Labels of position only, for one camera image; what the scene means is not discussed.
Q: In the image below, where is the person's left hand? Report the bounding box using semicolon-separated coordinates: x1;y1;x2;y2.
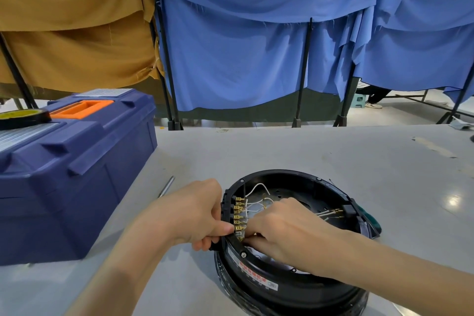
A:
147;178;235;252

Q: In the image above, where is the person's right hand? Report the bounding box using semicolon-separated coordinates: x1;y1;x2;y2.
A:
242;197;338;278

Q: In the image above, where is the black round appliance base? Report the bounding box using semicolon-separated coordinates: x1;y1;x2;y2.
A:
209;169;382;316

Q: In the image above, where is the person's left forearm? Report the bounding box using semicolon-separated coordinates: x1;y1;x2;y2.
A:
66;210;175;316

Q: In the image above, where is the person's right forearm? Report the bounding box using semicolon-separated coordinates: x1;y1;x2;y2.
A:
321;232;474;316

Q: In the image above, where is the thin metal rod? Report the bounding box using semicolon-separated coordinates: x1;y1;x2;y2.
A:
158;176;176;199

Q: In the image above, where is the blue plastic toolbox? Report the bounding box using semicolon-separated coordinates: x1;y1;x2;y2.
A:
0;88;158;267

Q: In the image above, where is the blue hanging cloth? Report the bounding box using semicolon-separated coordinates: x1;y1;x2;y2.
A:
144;0;474;113

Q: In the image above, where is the beige tape strip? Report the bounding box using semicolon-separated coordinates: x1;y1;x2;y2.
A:
411;137;458;159

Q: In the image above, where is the black and yellow tape roll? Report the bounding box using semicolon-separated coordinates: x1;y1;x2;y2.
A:
0;108;52;131

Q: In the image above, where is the white paper sheet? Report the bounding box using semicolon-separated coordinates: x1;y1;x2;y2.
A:
449;117;474;131

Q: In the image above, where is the mustard hanging cloth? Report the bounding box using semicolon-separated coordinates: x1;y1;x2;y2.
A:
0;0;164;94

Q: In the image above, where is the white looped wire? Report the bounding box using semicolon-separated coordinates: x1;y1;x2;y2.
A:
244;183;271;201

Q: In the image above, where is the green handled tool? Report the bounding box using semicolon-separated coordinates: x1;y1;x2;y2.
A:
364;211;382;239

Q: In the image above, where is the black frame pole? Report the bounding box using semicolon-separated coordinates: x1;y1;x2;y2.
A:
436;63;474;125
333;63;357;128
292;18;314;128
0;32;39;110
150;0;184;131

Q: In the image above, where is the orange toolbox handle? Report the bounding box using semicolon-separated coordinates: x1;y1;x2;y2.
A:
50;99;115;120

